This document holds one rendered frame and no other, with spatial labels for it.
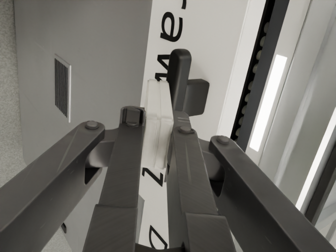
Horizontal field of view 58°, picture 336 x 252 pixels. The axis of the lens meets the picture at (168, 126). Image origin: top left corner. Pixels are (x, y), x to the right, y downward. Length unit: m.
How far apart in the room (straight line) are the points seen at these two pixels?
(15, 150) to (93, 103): 0.75
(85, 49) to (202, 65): 0.33
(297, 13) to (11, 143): 1.11
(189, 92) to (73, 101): 0.42
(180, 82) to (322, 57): 0.10
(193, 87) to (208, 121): 0.03
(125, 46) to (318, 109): 0.27
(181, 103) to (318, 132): 0.10
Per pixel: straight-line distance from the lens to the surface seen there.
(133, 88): 0.41
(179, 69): 0.21
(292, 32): 0.24
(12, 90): 1.15
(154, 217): 0.39
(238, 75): 0.23
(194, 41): 0.25
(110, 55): 0.46
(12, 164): 1.28
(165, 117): 0.15
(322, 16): 0.23
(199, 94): 0.23
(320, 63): 0.24
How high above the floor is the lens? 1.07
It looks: 44 degrees down
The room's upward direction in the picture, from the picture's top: 125 degrees clockwise
